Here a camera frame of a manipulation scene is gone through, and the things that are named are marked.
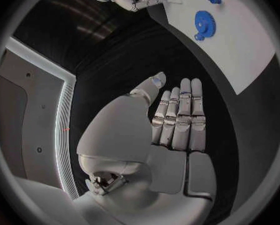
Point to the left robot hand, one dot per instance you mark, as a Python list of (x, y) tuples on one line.
[(130, 135)]

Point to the white task board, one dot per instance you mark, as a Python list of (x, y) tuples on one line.
[(236, 50)]

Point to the blue gear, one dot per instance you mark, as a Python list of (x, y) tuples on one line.
[(204, 22)]

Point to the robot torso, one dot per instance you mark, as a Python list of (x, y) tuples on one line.
[(41, 116)]

